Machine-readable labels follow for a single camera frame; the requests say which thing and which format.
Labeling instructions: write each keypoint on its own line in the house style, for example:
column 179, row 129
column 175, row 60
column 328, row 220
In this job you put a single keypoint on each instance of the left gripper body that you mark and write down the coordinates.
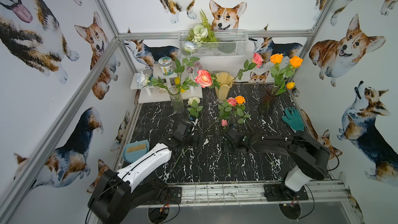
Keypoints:
column 185, row 127

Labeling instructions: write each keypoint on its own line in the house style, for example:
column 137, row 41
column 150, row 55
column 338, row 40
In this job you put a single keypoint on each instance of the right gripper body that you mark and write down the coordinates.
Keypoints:
column 230, row 142

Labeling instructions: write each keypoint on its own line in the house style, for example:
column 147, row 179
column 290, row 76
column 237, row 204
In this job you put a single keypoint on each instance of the pink tulip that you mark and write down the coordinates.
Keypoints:
column 224, row 122

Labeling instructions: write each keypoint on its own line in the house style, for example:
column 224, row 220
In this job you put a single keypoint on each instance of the pink rose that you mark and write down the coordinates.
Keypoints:
column 207, row 80
column 225, row 109
column 256, row 61

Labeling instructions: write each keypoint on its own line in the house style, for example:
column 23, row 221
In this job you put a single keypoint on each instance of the orange tulip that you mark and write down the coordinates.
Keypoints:
column 284, row 87

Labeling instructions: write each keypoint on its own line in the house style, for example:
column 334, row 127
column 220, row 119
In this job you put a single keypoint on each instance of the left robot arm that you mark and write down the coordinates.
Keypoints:
column 119, row 192

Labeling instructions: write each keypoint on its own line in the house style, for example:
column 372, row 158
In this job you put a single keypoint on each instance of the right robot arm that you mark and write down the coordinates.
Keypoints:
column 310, row 158

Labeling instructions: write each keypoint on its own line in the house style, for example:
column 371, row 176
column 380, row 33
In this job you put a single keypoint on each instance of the clear ribbed glass vase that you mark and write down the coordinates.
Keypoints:
column 176, row 99

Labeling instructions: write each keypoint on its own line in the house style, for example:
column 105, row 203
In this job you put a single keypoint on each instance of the dark red glass vase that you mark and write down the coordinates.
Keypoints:
column 266, row 105

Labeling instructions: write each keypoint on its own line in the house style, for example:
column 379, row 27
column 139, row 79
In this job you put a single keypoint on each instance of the small glass jar under shelf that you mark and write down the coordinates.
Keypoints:
column 163, row 89

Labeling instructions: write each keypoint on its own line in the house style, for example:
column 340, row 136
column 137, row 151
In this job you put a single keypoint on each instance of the yellow bottle under shelf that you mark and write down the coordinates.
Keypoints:
column 177, row 82

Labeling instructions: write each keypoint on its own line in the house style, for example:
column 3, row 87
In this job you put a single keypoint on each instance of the white tiered shelf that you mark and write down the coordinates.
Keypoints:
column 153, row 94

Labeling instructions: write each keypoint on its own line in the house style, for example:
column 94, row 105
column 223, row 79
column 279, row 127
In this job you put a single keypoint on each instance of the yellow fluted vase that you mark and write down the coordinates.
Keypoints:
column 225, row 81

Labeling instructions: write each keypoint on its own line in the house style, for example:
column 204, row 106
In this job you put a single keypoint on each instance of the teal rubber glove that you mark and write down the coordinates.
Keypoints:
column 293, row 119

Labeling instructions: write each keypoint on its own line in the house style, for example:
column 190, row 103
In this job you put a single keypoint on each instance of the small purple flower pot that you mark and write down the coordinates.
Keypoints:
column 195, row 68

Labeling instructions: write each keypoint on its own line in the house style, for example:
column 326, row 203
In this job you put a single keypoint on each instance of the blue label tin can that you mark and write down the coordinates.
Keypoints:
column 149, row 76

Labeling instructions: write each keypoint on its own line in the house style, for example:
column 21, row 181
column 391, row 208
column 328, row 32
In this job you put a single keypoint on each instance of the clear jar green lid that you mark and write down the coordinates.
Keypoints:
column 166, row 66

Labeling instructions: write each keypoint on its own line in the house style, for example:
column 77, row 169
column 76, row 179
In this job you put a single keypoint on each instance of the green fern white flower bouquet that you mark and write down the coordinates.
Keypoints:
column 201, row 33

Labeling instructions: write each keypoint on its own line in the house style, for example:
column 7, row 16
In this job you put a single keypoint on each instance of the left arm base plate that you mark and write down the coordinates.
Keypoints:
column 170, row 195

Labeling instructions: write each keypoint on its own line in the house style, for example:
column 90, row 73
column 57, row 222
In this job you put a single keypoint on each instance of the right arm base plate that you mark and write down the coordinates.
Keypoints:
column 280, row 192

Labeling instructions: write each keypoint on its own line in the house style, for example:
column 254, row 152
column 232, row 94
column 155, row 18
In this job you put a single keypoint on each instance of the white wire wall basket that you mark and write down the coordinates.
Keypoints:
column 230, row 44

